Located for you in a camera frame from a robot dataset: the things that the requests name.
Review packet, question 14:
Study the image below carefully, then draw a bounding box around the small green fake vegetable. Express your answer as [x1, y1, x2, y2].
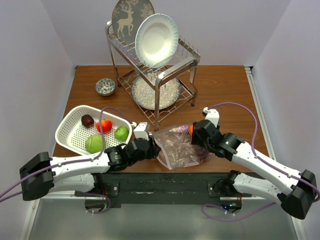
[114, 126, 129, 142]

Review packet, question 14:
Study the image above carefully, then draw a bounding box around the clear zip top bag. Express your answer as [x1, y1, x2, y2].
[153, 125, 212, 170]

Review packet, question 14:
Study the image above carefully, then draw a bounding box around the orange fake tomato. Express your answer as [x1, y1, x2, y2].
[96, 119, 113, 134]

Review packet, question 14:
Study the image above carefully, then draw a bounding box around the green fake cabbage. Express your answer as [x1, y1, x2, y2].
[85, 134, 105, 154]

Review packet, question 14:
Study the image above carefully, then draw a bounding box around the dark red fake fruit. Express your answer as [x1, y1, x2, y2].
[81, 114, 95, 128]

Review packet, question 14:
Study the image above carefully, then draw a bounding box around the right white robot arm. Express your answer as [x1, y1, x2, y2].
[191, 119, 317, 220]

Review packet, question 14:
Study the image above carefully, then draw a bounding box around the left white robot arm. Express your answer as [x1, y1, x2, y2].
[19, 136, 161, 201]

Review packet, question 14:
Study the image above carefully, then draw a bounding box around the fake orange fruit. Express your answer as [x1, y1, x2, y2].
[188, 125, 194, 136]

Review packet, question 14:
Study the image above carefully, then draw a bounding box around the purple fake eggplant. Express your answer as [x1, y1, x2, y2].
[174, 124, 190, 133]

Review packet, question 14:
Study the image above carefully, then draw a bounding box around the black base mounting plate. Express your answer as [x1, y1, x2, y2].
[74, 171, 253, 209]

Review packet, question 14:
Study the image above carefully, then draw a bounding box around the speckled plate lower shelf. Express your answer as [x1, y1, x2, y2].
[131, 76, 181, 111]

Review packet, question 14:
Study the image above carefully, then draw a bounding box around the steel dish rack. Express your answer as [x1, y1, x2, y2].
[104, 21, 201, 131]

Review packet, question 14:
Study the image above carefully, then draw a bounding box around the white perforated plastic basket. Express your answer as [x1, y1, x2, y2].
[55, 105, 133, 155]

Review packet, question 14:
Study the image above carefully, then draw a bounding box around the small patterned bowl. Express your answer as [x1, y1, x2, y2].
[95, 78, 116, 97]

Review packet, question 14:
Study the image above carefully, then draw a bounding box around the white fluted plate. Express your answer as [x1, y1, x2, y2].
[135, 13, 179, 69]

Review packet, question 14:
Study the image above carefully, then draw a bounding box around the grey deer plate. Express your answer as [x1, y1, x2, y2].
[111, 0, 155, 46]

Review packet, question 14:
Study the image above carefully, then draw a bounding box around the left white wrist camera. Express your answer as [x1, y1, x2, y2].
[133, 122, 150, 140]

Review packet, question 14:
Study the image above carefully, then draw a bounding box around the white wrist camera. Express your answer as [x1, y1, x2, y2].
[133, 122, 150, 140]
[202, 107, 220, 127]

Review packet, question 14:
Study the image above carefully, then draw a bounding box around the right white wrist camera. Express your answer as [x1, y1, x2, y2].
[202, 107, 220, 127]

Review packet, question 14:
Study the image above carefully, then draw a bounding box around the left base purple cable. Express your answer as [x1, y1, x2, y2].
[84, 193, 112, 215]

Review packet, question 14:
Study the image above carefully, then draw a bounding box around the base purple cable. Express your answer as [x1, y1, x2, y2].
[84, 193, 112, 215]
[201, 201, 277, 222]

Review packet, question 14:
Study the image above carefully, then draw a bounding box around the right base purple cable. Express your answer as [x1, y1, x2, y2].
[201, 201, 277, 222]

